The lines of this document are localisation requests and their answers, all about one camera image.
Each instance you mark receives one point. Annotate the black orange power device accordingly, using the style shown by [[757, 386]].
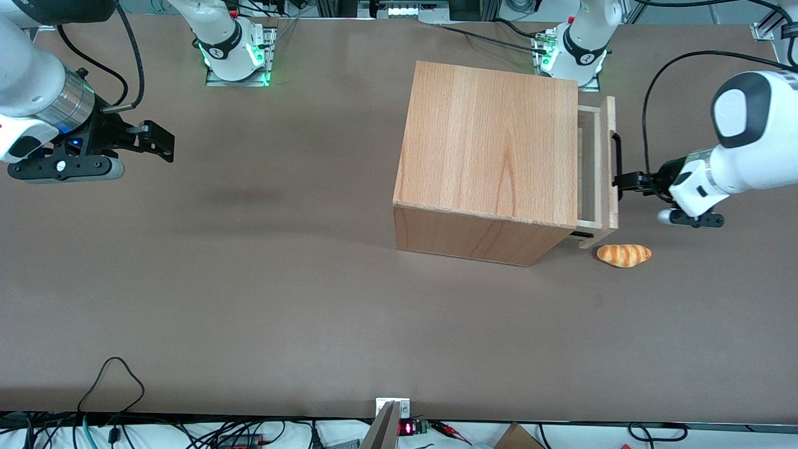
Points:
[[240, 441]]

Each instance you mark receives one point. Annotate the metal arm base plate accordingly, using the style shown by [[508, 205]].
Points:
[[591, 86], [237, 82]]

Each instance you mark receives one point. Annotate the small metal bracket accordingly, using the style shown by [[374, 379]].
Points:
[[405, 408]]

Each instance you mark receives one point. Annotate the toy bread roll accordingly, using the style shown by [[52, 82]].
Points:
[[623, 255]]

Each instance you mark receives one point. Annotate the grey device with lights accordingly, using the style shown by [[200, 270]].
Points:
[[411, 9]]

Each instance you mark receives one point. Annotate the red digit display module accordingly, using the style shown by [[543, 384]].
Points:
[[406, 428]]

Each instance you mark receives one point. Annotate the aluminium frame profile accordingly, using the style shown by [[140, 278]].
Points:
[[764, 30]]

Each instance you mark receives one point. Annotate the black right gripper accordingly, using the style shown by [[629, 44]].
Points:
[[103, 135]]

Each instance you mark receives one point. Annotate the red test lead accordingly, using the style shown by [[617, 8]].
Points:
[[449, 429]]

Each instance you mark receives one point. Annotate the brown cardboard piece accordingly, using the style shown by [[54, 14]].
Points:
[[516, 439]]

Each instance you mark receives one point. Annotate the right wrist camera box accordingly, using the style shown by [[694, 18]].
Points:
[[81, 169]]

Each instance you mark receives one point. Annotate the light wooden drawer cabinet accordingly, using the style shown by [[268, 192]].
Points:
[[486, 143]]

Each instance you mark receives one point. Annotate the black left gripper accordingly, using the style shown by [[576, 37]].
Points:
[[662, 174]]

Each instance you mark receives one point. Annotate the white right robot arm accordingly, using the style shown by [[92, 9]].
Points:
[[31, 81]]

